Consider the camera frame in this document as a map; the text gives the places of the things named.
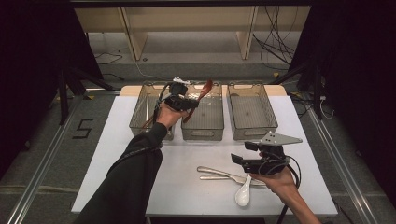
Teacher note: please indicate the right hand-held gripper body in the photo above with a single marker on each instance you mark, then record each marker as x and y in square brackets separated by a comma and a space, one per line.
[271, 165]

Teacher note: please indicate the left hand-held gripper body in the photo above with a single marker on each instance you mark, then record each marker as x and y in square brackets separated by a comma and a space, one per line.
[177, 99]

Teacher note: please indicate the smoky transparent plastic bin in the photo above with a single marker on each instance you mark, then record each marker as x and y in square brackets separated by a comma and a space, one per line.
[249, 133]
[137, 124]
[202, 133]

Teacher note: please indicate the brown wooden spoon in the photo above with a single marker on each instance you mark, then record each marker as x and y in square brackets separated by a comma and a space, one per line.
[207, 88]

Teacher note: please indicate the white chopstick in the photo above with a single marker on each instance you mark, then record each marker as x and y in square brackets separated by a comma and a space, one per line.
[147, 109]

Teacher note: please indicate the white ceramic spoon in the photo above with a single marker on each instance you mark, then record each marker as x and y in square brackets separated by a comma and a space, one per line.
[242, 196]

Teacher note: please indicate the person's left hand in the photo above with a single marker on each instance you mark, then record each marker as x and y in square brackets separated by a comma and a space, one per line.
[168, 116]

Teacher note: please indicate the person's right hand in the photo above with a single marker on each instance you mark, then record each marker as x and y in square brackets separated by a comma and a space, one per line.
[278, 186]

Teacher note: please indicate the white table sheet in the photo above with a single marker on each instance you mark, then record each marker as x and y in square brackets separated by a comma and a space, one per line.
[311, 193]

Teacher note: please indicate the beige wooden furniture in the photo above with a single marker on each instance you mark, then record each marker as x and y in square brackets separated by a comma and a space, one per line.
[186, 18]

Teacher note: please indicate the black metal stand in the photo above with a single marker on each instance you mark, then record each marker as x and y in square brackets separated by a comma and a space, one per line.
[63, 99]
[317, 93]

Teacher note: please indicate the black curtain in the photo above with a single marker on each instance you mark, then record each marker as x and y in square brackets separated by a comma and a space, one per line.
[358, 62]
[31, 62]

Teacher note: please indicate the aluminium floor rail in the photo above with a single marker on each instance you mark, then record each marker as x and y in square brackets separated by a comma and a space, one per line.
[342, 168]
[40, 174]

